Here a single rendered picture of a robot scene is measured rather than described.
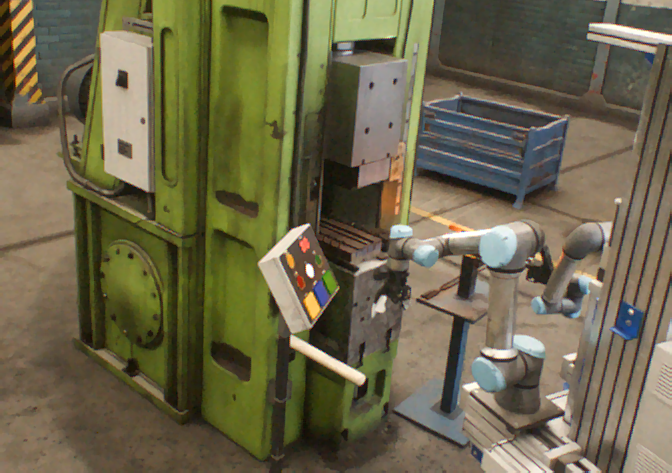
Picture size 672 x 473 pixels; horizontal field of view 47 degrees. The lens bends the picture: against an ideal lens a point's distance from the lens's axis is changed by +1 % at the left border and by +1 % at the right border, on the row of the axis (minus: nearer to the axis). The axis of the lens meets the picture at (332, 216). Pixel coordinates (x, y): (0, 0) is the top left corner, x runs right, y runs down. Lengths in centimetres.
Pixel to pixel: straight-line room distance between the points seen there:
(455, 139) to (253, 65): 430
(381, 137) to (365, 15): 48
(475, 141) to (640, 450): 487
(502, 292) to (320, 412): 149
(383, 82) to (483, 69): 894
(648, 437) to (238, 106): 189
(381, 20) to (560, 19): 821
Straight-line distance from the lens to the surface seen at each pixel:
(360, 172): 312
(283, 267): 264
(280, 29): 288
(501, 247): 234
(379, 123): 313
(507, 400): 268
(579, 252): 320
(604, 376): 263
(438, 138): 726
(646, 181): 239
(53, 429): 390
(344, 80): 302
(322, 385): 359
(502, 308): 244
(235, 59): 316
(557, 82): 1138
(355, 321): 333
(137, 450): 372
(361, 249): 328
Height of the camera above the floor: 230
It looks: 21 degrees down
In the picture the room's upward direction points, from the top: 5 degrees clockwise
